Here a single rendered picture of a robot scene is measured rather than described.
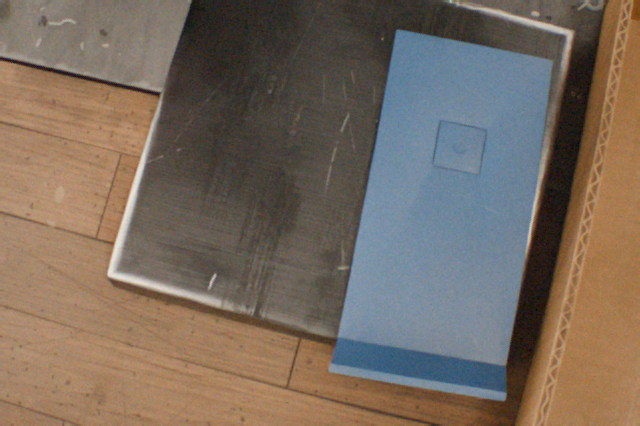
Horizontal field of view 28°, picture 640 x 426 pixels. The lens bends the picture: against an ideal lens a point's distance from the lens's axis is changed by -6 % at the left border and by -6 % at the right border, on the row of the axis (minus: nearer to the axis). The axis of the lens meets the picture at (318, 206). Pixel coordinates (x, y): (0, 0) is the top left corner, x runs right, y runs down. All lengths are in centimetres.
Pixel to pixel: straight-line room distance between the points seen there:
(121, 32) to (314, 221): 13
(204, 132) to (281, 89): 4
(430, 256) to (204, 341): 10
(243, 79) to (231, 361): 12
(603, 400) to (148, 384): 20
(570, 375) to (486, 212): 8
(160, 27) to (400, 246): 15
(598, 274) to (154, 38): 23
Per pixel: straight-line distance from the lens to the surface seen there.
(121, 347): 57
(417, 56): 57
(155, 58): 61
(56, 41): 62
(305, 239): 55
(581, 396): 57
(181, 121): 57
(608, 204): 58
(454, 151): 56
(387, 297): 54
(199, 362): 57
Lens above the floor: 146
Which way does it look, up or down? 75 degrees down
